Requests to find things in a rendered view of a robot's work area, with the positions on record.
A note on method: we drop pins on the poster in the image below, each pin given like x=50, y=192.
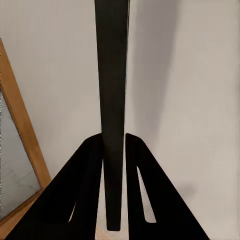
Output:
x=112, y=37

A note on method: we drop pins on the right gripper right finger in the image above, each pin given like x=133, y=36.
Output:
x=174, y=219

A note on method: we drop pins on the door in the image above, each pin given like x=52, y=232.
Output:
x=23, y=172

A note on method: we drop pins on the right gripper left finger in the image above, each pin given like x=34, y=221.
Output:
x=68, y=207

